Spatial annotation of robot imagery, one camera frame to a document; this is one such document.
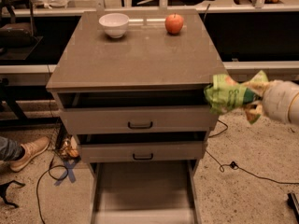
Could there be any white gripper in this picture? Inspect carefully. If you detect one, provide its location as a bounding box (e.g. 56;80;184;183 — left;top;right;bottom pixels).
243;80;299;124

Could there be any green rice chip bag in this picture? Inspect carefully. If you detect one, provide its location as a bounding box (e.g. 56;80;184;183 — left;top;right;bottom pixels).
204;70;269;124

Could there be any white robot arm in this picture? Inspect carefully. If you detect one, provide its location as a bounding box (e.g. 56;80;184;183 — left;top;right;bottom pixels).
244;80;299;125

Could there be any top grey drawer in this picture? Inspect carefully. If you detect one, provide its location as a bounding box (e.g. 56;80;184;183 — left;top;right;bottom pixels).
59;90;218;134

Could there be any grey drawer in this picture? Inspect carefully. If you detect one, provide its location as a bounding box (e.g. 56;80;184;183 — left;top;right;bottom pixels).
78;131;206;163
91;161;202;224
59;90;218;134

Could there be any middle grey drawer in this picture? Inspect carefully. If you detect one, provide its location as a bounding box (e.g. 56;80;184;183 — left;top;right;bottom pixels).
78;131;206;163

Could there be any grey drawer cabinet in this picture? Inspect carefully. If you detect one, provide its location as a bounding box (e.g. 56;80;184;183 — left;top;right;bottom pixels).
45;8;234;224

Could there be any bottom grey drawer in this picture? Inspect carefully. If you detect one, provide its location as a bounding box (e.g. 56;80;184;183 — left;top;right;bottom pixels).
91;161;202;224

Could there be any red apple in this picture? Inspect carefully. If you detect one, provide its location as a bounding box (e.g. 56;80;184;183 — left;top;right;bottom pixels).
164;13;184;35

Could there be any white ceramic bowl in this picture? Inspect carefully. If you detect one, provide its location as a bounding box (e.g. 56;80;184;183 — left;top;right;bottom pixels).
99;13;129;38

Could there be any crumpled orange wrapper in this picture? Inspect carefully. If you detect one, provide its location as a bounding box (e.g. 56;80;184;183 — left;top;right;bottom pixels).
60;138;79;159

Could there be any blue tape cross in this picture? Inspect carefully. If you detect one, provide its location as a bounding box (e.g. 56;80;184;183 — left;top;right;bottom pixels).
54;159;79;186

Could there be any tan sneaker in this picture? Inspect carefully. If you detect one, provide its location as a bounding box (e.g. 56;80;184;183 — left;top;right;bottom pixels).
9;136;50;172

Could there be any black chair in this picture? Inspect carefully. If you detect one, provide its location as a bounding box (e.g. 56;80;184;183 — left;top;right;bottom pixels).
0;0;42;61

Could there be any jeans leg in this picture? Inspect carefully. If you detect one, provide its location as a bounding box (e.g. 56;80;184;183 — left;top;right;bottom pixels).
0;136;25;161

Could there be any black floor cable right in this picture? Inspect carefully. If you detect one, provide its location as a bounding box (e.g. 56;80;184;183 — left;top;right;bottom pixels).
205;119;299;186

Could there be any black floor cable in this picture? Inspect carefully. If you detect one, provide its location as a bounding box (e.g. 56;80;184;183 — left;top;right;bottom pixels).
36;155;70;224
205;119;299;186

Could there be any black floor cable left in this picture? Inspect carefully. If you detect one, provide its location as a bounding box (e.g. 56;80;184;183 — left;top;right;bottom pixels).
36;155;70;224

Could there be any black strap on floor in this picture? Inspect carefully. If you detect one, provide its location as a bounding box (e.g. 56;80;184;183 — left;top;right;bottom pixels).
0;179;26;209

